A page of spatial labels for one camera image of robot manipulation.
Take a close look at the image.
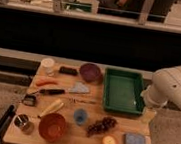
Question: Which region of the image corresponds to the blue sponge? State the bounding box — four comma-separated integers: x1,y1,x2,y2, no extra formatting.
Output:
124,132,147,144

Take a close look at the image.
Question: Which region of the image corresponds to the green plastic tray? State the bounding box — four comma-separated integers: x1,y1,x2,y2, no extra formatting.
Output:
103,68,145,116

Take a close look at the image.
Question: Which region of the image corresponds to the bunch of dark grapes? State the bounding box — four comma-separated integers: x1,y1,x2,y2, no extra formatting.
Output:
86,116,117,137

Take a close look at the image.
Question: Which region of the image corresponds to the yellow red apple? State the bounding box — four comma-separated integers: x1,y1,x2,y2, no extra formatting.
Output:
102,135,116,144

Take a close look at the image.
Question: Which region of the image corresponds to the blue cup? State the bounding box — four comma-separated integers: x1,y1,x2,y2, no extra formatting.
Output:
73,108,88,126

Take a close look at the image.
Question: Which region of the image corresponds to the purple bowl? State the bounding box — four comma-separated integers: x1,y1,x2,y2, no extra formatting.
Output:
79,63,101,83

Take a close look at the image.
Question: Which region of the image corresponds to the black rectangular block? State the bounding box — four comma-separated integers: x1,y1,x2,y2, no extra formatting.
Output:
59,66,78,76

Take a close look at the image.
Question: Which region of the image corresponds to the orange bowl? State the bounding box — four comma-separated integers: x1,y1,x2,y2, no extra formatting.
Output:
38,113,67,143

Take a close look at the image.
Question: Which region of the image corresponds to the orange carrot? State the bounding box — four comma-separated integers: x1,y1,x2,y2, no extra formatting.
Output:
35,79,58,87

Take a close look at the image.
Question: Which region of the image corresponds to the white lidded jar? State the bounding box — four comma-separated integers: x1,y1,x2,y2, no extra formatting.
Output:
41,57,55,76

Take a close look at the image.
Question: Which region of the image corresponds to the metal cup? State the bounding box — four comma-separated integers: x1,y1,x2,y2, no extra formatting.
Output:
14,114,34,134

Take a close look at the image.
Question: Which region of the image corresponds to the black handled knife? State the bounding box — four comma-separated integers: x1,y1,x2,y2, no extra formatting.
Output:
31,82,90,95

